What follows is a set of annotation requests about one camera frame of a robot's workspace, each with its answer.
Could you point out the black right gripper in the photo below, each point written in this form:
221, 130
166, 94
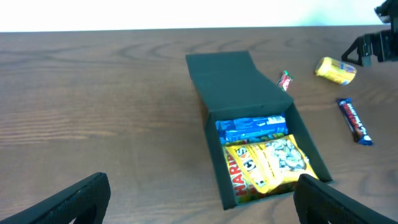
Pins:
385, 46

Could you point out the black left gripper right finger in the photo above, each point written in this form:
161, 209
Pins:
318, 203

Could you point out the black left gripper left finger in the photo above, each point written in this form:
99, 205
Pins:
83, 202

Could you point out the yellow Mentos gum bottle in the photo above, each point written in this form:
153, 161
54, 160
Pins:
336, 71

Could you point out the yellow Hacks candy bag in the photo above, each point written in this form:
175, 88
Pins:
270, 164

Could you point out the purple Dairy Milk bar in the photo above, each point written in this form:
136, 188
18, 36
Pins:
358, 130

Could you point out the red green chocolate bar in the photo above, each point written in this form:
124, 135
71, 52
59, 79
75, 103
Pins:
285, 80

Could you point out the blue Oreo cookie pack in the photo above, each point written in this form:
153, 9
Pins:
247, 128

